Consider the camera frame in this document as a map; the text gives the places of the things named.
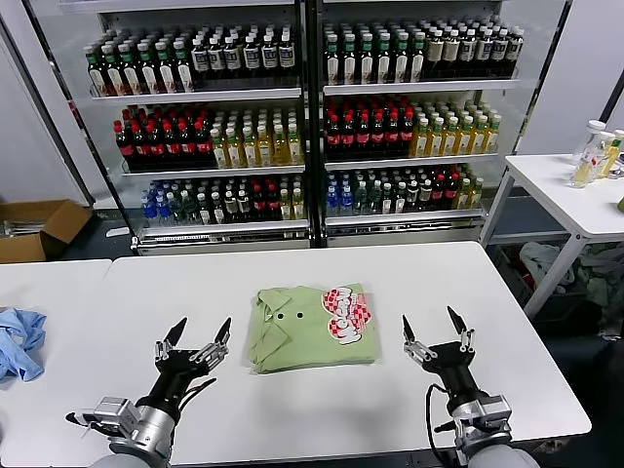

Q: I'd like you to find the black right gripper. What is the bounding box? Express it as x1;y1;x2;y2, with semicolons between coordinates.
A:
401;304;482;407

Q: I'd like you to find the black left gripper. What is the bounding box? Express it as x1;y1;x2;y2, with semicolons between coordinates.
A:
136;316;234;418

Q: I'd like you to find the light green polo shirt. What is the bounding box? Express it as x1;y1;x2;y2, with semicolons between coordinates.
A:
247;281;382;375

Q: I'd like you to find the dark mesh laundry crate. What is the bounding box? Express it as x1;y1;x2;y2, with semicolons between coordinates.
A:
488;243;537;306

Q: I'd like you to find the glass beverage display cabinet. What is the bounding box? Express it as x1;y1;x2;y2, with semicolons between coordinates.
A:
21;0;321;257
306;0;572;249

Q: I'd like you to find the white cabinet shelf board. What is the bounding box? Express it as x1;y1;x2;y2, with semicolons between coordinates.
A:
325;210;488;228
325;153;501;172
323;77;522;97
121;164;307;178
90;86;304;106
138;218;312;235

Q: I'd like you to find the pale grey crumpled cloth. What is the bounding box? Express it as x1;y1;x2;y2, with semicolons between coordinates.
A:
519;242;577;296

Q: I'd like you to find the light blue crumpled cloth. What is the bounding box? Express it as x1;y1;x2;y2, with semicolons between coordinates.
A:
0;306;49;384

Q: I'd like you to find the grey green cloth pile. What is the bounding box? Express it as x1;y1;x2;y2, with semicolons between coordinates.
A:
577;246;624;340

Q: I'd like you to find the brown cardboard box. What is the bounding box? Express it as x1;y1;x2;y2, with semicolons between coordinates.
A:
0;198;95;264

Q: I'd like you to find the small white side table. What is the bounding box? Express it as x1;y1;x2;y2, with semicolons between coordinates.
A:
480;153;624;319

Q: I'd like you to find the yellow tea drink bottle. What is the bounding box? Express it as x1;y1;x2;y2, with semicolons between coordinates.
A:
257;125;275;168
473;115;488;155
445;116;461;157
227;126;245;170
287;122;306;166
242;125;260;169
430;117;447;158
272;124;291;167
413;118;432;158
458;116;475;156
486;114;502;155
212;127;230;170

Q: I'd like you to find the silver metal parts bundle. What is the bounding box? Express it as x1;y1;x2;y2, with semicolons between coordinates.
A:
3;218;53;239

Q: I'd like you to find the clear bottle with yellow liquid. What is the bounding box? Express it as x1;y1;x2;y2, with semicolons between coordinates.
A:
568;131;616;190

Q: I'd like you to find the green-cap yellow juice bottle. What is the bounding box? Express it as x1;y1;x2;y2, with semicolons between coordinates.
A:
600;129;624;179

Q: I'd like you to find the tall clear white-cap bottle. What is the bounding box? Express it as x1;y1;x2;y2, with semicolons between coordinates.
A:
586;120;607;162

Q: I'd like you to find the green cap dark tea bottle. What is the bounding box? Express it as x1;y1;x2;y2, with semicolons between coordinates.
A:
342;32;359;85
377;32;394;85
174;40;196;93
104;45;127;96
155;42;178;94
360;32;376;85
120;44;144;96
137;43;161;95
395;32;411;84
411;32;427;83
325;32;341;85
86;45;109;97

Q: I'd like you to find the white cap navy label bottle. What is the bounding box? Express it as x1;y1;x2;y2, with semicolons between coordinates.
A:
208;36;228;79
279;31;299;75
191;37;212;80
261;32;282;76
225;35;246;78
477;28;495;78
493;28;511;78
509;28;527;77
243;34;263;77
460;29;479;79

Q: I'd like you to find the white cap beige label bottle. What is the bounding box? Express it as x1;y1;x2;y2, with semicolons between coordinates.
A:
427;30;446;80
444;29;462;79

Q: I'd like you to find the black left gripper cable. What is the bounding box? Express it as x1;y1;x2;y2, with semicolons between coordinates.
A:
177;376;219;413

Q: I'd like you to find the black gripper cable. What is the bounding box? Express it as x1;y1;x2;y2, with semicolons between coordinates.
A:
177;376;219;413
424;382;465;468

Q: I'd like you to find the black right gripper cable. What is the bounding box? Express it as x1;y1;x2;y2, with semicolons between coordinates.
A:
424;382;465;468

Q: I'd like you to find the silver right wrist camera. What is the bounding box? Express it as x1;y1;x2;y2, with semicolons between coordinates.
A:
448;392;514;433

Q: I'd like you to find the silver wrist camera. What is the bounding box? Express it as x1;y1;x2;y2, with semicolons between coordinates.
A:
448;392;514;433
90;396;142;440

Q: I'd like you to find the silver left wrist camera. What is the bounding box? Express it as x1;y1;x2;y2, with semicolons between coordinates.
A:
90;396;142;440

